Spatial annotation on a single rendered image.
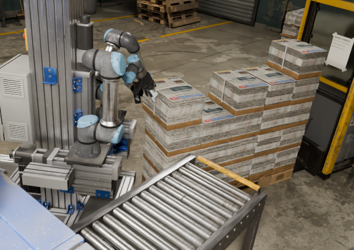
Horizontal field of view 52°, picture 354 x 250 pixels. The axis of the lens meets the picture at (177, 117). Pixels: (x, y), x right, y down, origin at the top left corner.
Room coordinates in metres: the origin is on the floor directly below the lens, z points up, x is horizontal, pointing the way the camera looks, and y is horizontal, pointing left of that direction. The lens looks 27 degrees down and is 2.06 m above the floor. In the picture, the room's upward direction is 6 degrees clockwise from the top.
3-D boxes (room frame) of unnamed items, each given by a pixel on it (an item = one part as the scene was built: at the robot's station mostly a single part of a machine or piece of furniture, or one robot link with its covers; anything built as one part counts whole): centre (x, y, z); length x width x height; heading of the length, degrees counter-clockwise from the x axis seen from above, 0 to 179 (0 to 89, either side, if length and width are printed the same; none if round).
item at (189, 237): (1.38, 0.00, 0.77); 0.47 x 0.05 x 0.05; 54
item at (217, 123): (2.67, -0.35, 0.42); 1.17 x 0.39 x 0.83; 123
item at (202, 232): (1.43, -0.04, 0.77); 0.47 x 0.05 x 0.05; 54
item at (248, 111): (2.75, -0.46, 0.86); 0.38 x 0.29 x 0.04; 32
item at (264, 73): (2.89, -0.71, 1.06); 0.37 x 0.28 x 0.01; 34
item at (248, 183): (1.80, -0.33, 0.81); 0.43 x 0.03 x 0.02; 54
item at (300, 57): (3.07, -0.95, 0.65); 0.39 x 0.30 x 1.29; 33
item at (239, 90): (2.75, -0.46, 0.95); 0.38 x 0.29 x 0.23; 32
